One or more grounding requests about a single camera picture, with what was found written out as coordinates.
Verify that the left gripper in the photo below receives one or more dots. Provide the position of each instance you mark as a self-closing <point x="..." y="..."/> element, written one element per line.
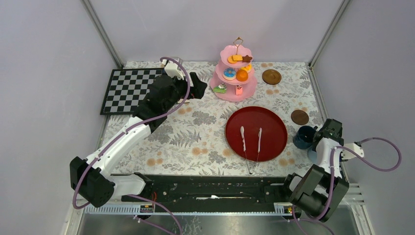
<point x="197" y="91"/>

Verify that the green cake slice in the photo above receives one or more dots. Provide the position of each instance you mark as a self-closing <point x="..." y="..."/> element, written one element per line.
<point x="220" y="89"/>

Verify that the blue iced donut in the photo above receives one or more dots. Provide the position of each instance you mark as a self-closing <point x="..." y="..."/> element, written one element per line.
<point x="229" y="74"/>

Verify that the pink layered cake slice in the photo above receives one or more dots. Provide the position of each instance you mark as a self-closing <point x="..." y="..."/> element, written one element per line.
<point x="238" y="90"/>

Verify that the round yellow biscuit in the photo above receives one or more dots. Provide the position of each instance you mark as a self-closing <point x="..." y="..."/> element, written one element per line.
<point x="231" y="60"/>

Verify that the orange round tart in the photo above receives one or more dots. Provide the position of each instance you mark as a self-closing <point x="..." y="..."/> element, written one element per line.
<point x="242" y="75"/>

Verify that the square yellow cracker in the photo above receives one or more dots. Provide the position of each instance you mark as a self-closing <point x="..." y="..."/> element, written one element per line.
<point x="237" y="58"/>

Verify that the yellow iced donut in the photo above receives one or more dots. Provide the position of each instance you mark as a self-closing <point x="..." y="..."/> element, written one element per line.
<point x="247" y="68"/>

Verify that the white handled metal tongs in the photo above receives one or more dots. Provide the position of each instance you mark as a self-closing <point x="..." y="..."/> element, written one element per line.
<point x="251" y="146"/>

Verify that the brown star cookie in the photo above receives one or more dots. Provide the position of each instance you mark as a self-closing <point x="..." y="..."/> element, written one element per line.
<point x="247" y="59"/>

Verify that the light brown wooden saucer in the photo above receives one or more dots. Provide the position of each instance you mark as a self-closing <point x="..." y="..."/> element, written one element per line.
<point x="271" y="77"/>

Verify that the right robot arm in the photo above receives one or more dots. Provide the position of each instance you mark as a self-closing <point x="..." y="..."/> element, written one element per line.
<point x="322" y="188"/>

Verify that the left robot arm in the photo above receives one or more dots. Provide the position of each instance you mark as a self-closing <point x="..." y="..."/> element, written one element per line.
<point x="92" y="177"/>

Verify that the dark blue mug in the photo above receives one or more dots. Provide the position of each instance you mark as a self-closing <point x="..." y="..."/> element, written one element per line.
<point x="303" y="138"/>

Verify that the light blue mug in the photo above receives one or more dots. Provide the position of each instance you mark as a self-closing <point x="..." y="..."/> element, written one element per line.
<point x="312" y="155"/>

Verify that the dark brown wooden coaster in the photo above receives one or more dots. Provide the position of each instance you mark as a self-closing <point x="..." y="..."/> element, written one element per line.
<point x="299" y="117"/>

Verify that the pink three-tier cake stand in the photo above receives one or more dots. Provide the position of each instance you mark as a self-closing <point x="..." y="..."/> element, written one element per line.
<point x="249" y="86"/>

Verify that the floral table cloth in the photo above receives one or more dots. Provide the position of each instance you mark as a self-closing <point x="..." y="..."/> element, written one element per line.
<point x="192" y="140"/>

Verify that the dark red round tray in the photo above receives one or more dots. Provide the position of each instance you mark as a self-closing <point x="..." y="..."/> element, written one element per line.
<point x="274" y="132"/>

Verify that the black and white chessboard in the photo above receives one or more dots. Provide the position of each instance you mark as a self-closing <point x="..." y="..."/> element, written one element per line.
<point x="126" y="88"/>

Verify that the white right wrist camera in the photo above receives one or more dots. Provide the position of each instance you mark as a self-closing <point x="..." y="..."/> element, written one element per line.
<point x="350" y="151"/>

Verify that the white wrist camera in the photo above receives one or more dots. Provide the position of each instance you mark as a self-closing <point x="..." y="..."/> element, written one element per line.
<point x="350" y="151"/>
<point x="172" y="69"/>

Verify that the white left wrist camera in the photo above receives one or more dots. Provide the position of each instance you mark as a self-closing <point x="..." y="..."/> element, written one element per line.
<point x="172" y="69"/>

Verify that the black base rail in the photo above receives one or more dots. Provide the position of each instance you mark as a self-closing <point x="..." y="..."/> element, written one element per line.
<point x="218" y="194"/>

